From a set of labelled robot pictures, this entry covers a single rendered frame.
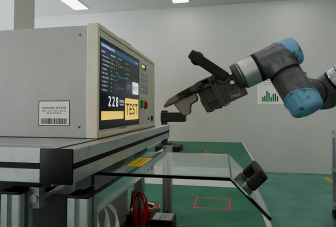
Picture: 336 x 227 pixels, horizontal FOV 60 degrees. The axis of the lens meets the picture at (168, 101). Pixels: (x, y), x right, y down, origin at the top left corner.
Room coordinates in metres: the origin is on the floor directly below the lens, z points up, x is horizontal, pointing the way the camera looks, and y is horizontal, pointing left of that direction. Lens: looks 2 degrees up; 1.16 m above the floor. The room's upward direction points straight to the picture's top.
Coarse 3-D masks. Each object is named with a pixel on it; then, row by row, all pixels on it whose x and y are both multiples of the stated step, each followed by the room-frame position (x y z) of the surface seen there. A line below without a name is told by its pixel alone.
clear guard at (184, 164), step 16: (128, 160) 0.58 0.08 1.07; (160, 160) 0.58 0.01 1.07; (176, 160) 0.58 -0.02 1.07; (192, 160) 0.58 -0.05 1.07; (208, 160) 0.58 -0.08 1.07; (224, 160) 0.58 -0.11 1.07; (144, 176) 0.46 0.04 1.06; (160, 176) 0.45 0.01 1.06; (176, 176) 0.45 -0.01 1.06; (192, 176) 0.44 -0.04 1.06; (208, 176) 0.44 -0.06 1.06; (224, 176) 0.44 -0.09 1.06; (240, 176) 0.52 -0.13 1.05; (256, 192) 0.52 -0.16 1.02
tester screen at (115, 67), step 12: (108, 48) 0.56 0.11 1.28; (108, 60) 0.56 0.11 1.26; (120, 60) 0.63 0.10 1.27; (132, 60) 0.71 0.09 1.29; (108, 72) 0.56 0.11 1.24; (120, 72) 0.63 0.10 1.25; (132, 72) 0.71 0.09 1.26; (108, 84) 0.56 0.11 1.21; (120, 84) 0.63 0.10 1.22; (120, 96) 0.63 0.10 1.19; (132, 96) 0.71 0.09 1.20; (108, 108) 0.56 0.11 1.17; (120, 108) 0.63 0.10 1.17; (108, 120) 0.56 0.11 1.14; (120, 120) 0.63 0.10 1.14; (132, 120) 0.71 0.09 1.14
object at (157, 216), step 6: (156, 216) 0.82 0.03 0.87; (162, 216) 0.82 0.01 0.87; (168, 216) 0.82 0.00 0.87; (174, 216) 0.82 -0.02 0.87; (126, 222) 0.83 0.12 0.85; (132, 222) 0.83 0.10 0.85; (138, 222) 0.83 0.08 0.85; (150, 222) 0.79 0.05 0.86; (156, 222) 0.79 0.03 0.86; (162, 222) 0.79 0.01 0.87; (168, 222) 0.78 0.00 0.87; (174, 222) 0.82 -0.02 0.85
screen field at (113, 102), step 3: (108, 96) 0.56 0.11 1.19; (111, 96) 0.58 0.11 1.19; (114, 96) 0.59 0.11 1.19; (117, 96) 0.61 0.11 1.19; (108, 99) 0.56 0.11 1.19; (111, 99) 0.58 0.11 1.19; (114, 99) 0.59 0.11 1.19; (117, 99) 0.61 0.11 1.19; (108, 102) 0.56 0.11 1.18; (111, 102) 0.58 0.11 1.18; (114, 102) 0.59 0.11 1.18; (117, 102) 0.61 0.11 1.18; (108, 105) 0.56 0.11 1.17; (111, 105) 0.58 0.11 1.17; (114, 105) 0.59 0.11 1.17; (117, 105) 0.61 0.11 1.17
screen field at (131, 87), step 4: (128, 80) 0.68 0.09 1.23; (128, 84) 0.68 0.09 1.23; (132, 84) 0.71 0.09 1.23; (136, 84) 0.74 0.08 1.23; (128, 88) 0.68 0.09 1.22; (132, 88) 0.71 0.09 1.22; (136, 88) 0.74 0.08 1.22; (128, 92) 0.68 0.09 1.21; (132, 92) 0.71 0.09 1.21; (136, 92) 0.74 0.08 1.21
